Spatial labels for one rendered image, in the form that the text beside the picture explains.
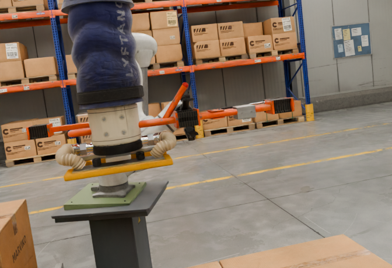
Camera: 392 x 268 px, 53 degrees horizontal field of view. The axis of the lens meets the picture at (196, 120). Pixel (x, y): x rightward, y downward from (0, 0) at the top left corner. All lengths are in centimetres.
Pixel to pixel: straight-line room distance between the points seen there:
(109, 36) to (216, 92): 900
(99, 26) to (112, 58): 11
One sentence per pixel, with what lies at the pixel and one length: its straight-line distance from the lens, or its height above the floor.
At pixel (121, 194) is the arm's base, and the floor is 78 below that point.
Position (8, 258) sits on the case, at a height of 85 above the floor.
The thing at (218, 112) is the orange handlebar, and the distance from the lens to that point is 140.
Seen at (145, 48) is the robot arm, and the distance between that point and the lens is 212.
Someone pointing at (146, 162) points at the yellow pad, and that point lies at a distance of 127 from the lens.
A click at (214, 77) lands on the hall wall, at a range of 1022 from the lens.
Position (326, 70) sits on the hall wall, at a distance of 1149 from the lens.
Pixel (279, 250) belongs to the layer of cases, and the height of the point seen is 54.
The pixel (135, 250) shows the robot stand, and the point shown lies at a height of 49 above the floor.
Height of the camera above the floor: 133
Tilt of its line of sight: 6 degrees down
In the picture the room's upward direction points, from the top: 7 degrees counter-clockwise
